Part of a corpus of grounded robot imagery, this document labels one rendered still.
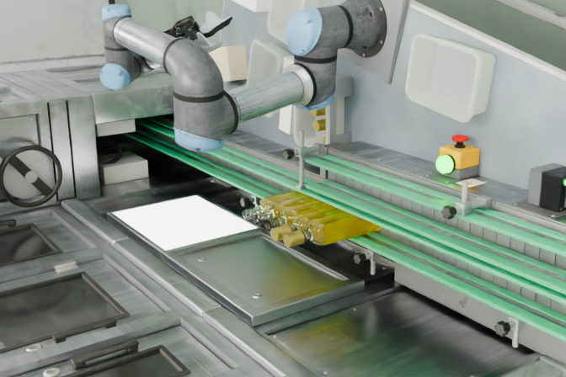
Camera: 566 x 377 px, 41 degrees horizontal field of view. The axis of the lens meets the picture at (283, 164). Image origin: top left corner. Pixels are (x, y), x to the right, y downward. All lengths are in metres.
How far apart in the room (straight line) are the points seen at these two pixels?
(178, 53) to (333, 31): 0.46
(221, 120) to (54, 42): 3.85
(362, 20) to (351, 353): 0.87
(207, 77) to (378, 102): 0.62
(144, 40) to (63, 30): 3.69
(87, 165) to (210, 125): 1.07
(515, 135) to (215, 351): 0.84
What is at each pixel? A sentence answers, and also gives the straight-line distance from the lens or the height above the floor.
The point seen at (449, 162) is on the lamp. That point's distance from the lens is 1.83.
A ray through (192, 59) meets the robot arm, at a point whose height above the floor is 1.36.
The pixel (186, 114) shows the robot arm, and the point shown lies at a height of 1.38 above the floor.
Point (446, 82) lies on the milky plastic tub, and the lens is 1.93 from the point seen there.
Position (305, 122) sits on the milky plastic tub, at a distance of 2.32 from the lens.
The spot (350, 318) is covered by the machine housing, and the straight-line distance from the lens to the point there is 1.84.
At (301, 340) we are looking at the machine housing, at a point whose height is 1.25.
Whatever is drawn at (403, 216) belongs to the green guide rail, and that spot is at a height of 0.92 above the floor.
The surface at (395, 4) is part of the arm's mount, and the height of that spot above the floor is 0.77.
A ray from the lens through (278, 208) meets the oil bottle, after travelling 2.01.
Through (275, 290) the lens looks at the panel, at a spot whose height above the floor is 1.19.
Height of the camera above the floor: 2.13
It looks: 33 degrees down
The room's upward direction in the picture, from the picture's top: 101 degrees counter-clockwise
